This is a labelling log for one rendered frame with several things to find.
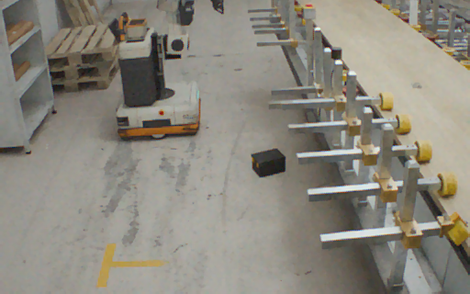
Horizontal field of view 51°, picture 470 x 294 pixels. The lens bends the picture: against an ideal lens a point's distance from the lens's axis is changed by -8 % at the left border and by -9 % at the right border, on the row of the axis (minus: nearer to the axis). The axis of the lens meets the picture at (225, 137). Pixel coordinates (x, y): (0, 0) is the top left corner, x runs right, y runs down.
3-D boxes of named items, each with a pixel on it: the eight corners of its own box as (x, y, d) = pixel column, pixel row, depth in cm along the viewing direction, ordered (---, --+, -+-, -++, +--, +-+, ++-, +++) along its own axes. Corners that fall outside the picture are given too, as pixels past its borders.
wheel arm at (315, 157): (297, 165, 191) (297, 156, 190) (296, 160, 195) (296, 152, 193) (425, 154, 191) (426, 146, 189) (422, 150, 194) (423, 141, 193)
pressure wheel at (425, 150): (419, 139, 188) (412, 141, 196) (420, 160, 188) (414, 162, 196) (433, 138, 188) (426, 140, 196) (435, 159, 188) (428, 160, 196)
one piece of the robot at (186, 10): (175, 27, 408) (173, 0, 399) (177, 18, 433) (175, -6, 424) (195, 25, 408) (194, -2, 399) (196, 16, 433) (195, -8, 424)
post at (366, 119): (356, 220, 208) (363, 110, 187) (354, 216, 211) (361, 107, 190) (364, 220, 208) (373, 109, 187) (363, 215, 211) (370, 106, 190)
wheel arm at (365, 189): (308, 202, 169) (308, 193, 167) (307, 197, 172) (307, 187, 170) (450, 188, 168) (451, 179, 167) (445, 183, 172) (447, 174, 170)
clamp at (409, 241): (402, 250, 144) (405, 236, 141) (390, 223, 156) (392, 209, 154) (422, 247, 144) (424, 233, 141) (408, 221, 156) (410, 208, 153)
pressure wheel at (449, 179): (433, 179, 175) (439, 199, 171) (441, 168, 168) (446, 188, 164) (449, 178, 175) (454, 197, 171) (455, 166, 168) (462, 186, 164)
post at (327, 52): (323, 138, 275) (324, 50, 254) (322, 135, 278) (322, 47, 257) (330, 138, 275) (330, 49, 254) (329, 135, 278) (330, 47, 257)
